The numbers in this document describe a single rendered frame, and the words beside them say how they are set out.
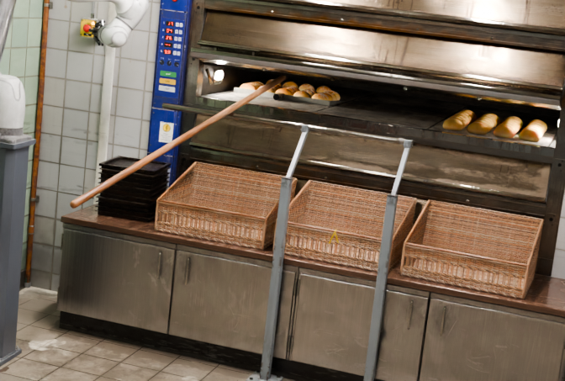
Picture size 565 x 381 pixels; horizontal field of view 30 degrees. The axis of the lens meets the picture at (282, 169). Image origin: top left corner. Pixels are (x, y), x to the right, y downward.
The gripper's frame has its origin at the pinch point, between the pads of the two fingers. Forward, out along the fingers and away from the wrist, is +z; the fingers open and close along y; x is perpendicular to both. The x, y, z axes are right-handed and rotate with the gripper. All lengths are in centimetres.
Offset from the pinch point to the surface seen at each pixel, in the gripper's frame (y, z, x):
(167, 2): -17.5, -10.7, 34.1
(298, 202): 70, -80, 83
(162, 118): 41, -13, 36
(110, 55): 12.7, 11.5, 13.7
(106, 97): 35.2, 11.8, 13.4
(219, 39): -3, -30, 56
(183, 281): 108, -77, 28
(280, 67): 6, -66, 73
